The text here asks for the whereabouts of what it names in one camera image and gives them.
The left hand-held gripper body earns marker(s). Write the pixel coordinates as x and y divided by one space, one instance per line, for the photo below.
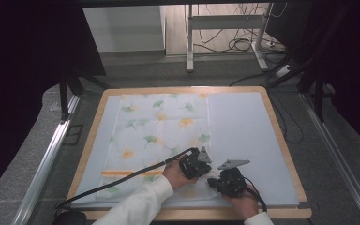
193 165

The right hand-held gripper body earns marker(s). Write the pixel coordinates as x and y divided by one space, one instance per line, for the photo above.
232 182

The white floral cloth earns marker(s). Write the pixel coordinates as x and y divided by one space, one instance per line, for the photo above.
156 131

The person's left hand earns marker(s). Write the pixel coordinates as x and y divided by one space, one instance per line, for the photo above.
173 175

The person's right hand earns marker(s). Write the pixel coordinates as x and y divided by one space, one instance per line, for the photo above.
247 203

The white power strip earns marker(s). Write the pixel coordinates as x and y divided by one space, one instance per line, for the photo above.
283 71

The black metal stand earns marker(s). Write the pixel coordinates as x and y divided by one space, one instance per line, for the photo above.
318 93
64 100

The black round object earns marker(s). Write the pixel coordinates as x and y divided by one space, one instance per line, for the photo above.
70 218

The white cabinet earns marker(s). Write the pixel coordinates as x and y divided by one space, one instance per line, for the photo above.
125 28

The black curtain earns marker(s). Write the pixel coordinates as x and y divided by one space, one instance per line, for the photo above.
353 62
18 78

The aluminium rail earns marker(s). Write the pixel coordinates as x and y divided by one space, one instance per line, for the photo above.
340 156
45 165

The dark rectangular floor frame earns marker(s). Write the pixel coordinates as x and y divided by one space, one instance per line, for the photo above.
67 135

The white metal desk frame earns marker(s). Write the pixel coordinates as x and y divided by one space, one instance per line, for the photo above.
225 22

